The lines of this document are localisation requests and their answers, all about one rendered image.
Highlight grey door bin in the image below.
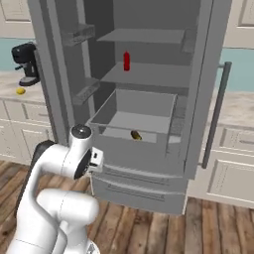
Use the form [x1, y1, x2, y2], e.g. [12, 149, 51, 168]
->
[71, 76, 101, 106]
[61, 23, 97, 48]

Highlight brown sweet potato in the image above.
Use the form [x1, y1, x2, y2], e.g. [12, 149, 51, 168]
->
[130, 129, 144, 142]

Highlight grey fridge drawer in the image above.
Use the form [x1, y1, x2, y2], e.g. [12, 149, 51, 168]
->
[86, 87, 179, 168]

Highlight cream base cabinets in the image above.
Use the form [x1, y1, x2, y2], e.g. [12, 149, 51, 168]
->
[188, 123, 254, 210]
[0, 98, 56, 167]

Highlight grey fridge door handle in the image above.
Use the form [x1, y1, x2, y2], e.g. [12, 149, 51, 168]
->
[200, 61, 233, 170]

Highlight cream wall cabinet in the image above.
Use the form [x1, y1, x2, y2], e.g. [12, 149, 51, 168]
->
[222, 0, 254, 50]
[0, 0, 36, 40]

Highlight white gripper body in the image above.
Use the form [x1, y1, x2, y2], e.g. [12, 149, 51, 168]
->
[88, 164, 105, 174]

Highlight grey freezer drawer front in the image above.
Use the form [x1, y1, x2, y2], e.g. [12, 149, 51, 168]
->
[90, 163, 189, 193]
[90, 176, 187, 216]

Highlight grey freezer drawer handle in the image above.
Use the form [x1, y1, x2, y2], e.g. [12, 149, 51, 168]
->
[103, 168, 167, 187]
[106, 184, 166, 202]

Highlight grey fridge shelf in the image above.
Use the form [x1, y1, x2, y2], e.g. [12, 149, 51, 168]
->
[100, 61, 191, 89]
[96, 28, 187, 45]

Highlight grey fridge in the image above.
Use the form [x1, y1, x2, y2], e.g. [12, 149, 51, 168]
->
[27, 0, 233, 216]

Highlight black coffee machine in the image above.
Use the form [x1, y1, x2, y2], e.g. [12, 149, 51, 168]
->
[11, 42, 41, 87]

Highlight grey fridge door with handle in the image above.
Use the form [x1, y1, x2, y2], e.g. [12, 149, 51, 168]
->
[183, 0, 233, 181]

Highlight red bottle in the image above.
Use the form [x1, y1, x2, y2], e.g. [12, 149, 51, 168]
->
[123, 51, 131, 72]

